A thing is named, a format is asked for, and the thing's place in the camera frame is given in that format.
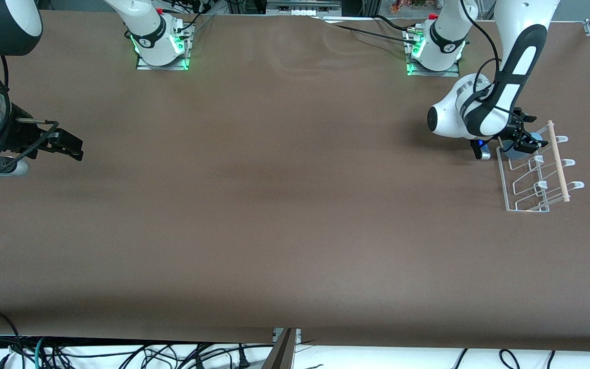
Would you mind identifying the tangled black floor cables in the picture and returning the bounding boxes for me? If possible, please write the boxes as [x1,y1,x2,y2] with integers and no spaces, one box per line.
[44,342,275,369]

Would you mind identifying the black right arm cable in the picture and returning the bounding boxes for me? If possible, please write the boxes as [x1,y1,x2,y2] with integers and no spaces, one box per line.
[0,41,60,172]

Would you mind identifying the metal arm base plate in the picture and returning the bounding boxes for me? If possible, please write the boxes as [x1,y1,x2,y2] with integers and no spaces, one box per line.
[136,23,193,71]
[406,30,461,78]

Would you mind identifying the clear acrylic cup rack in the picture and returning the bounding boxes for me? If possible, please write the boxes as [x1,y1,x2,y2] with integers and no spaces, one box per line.
[496,128,585,213]

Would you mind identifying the orange dried plant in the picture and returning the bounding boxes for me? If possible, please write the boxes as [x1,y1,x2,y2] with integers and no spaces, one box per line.
[390,0,430,14]

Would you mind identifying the brown table cover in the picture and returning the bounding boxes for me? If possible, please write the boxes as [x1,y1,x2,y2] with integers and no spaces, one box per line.
[0,10,590,353]

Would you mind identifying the wooden rack rod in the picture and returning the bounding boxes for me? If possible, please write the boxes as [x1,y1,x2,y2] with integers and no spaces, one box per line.
[546,120,571,203]

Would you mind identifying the black cable on table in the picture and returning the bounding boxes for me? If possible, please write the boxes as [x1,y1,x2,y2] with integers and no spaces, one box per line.
[321,14,418,42]

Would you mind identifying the blue plastic cup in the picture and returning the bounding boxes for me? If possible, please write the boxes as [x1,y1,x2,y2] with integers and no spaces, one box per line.
[502,132,542,160]

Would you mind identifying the grey power strip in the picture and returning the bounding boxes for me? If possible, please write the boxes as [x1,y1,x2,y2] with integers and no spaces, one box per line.
[267,0,342,16]

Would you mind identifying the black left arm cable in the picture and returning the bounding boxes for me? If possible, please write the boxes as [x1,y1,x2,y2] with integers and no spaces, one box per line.
[458,0,527,119]

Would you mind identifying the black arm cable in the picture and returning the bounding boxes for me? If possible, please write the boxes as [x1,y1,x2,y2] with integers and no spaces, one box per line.
[458,0,527,119]
[0,41,60,172]

